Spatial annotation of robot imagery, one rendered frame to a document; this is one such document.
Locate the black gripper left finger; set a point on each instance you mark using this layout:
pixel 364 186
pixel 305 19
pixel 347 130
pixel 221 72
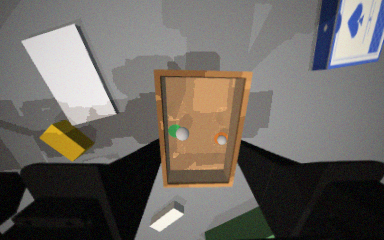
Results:
pixel 122 189

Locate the white rectangular block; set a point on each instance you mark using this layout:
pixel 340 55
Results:
pixel 167 216

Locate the yellow rectangular block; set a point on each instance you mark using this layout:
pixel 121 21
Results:
pixel 67 140

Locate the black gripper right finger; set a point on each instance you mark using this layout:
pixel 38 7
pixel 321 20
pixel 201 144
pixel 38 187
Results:
pixel 286 191

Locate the green box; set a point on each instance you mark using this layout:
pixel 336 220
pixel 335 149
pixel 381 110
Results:
pixel 250 225

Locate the wooden ball-in-hole puzzle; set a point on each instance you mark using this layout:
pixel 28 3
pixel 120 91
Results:
pixel 200 123

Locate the white flat rectangular board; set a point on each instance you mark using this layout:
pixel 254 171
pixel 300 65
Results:
pixel 68 67

